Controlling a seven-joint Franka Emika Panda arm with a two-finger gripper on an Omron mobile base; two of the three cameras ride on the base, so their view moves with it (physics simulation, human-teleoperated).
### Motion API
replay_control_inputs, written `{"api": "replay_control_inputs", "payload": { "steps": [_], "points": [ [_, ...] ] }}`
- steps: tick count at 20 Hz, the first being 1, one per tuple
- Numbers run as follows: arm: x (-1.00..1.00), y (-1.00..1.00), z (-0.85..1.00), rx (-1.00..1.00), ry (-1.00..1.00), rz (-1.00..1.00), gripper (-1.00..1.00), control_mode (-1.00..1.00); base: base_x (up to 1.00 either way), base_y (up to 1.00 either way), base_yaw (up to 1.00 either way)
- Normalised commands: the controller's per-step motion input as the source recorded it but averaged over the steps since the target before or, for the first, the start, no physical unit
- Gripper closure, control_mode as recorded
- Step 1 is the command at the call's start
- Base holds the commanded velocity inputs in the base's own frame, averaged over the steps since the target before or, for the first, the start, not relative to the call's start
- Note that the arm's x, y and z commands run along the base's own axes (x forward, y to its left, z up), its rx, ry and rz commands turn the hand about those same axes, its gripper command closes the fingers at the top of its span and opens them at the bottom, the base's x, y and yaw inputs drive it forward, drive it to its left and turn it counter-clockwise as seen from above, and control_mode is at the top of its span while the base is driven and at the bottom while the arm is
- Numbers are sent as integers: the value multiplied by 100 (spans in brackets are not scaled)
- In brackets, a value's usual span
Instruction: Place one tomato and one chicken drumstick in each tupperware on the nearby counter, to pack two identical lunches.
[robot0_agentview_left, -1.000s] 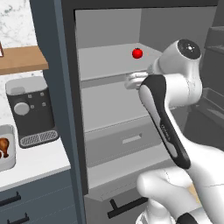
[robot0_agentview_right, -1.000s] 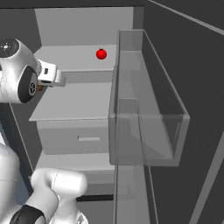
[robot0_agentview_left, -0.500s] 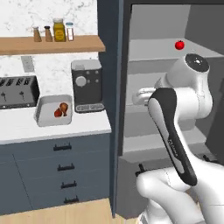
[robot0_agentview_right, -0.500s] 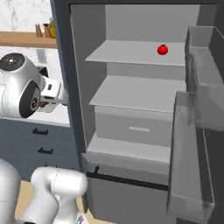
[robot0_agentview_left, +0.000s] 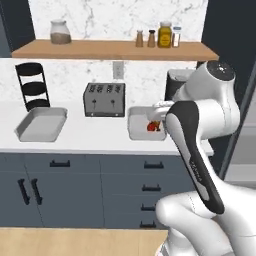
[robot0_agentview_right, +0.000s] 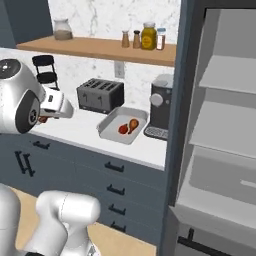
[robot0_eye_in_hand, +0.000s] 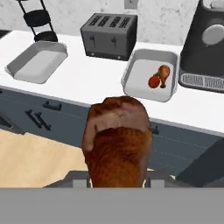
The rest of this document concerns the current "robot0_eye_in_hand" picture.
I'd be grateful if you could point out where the brown chicken drumstick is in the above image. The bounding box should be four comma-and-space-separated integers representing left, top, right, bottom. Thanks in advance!
157, 64, 172, 89
81, 95, 154, 189

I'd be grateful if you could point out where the dark grey four-slot toaster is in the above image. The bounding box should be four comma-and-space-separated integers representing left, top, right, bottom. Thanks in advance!
80, 12, 138, 62

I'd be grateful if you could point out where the grey tupperware container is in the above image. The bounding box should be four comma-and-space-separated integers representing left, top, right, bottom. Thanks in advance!
4, 40, 69, 85
121, 48, 179, 103

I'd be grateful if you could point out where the dark grey coffee machine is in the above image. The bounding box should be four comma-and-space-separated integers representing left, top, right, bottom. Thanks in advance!
178, 0, 224, 95

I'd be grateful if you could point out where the red tomato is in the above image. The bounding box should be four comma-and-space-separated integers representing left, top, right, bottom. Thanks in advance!
148, 73, 162, 89

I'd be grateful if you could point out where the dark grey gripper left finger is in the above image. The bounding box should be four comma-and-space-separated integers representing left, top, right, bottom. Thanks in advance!
43, 171, 91, 189

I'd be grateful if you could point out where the black cupboard door handle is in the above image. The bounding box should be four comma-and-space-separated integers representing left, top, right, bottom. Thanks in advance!
24, 108, 43, 130
35, 111, 53, 131

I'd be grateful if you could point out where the grey cupboard door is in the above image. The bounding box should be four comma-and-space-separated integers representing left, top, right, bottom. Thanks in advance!
17, 108, 90, 148

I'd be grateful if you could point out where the white wall outlet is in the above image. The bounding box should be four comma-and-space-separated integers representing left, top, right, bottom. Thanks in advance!
123, 0, 139, 11

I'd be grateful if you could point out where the grey drawer front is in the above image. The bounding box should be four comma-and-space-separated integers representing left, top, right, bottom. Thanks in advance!
147, 121, 224, 178
0, 87, 91, 123

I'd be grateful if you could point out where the black wire tiered stand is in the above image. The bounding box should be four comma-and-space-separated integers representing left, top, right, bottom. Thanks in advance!
16, 0, 60, 44

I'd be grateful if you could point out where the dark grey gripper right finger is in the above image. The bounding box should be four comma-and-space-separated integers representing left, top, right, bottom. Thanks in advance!
143, 170, 191, 189

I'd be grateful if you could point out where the black drawer handle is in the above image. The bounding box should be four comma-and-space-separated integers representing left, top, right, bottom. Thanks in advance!
42, 100, 63, 112
150, 125, 160, 136

